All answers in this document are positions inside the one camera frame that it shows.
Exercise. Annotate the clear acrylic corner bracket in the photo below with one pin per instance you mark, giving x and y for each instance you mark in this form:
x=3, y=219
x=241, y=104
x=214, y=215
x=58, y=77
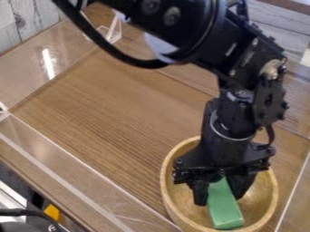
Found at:
x=111, y=31

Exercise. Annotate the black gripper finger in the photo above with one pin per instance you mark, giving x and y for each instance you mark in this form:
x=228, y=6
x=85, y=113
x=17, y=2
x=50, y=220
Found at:
x=240, y=184
x=201, y=192

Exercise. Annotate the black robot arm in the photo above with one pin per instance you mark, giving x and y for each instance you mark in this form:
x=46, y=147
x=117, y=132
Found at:
x=210, y=33

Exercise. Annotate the brown wooden bowl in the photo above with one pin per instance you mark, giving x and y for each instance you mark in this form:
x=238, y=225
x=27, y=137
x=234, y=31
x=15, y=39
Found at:
x=257, y=205

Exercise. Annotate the green rectangular block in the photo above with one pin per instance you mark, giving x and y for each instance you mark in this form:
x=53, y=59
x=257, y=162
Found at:
x=224, y=206

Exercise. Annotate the yellow tag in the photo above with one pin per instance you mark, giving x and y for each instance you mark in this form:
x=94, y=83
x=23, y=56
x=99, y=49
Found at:
x=53, y=212

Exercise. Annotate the clear acrylic tray wall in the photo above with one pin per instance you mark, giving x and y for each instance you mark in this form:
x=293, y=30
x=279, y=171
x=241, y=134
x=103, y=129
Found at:
x=17, y=138

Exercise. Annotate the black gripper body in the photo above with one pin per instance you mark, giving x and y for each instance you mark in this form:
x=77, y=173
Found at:
x=224, y=155

